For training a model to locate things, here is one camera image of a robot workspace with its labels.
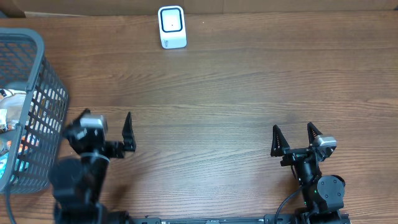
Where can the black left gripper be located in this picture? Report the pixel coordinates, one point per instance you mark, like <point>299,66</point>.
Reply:
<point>118,147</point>

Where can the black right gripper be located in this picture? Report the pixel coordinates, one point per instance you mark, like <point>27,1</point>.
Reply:
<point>280,147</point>

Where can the orange tissue pack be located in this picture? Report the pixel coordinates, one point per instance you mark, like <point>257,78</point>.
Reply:
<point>27,142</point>

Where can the brown white snack pouch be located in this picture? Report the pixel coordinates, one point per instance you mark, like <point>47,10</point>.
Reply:
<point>12,102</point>

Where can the green tissue pack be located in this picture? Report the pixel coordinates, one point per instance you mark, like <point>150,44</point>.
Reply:
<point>4,160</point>

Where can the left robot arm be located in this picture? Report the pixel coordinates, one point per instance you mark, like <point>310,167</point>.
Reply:
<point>77,183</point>

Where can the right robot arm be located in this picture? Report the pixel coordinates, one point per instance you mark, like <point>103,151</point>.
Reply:
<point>322,194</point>

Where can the grey plastic mesh basket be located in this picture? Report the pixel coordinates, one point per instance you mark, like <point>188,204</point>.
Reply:
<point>24,67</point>

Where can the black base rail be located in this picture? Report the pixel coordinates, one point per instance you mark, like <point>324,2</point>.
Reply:
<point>266,219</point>

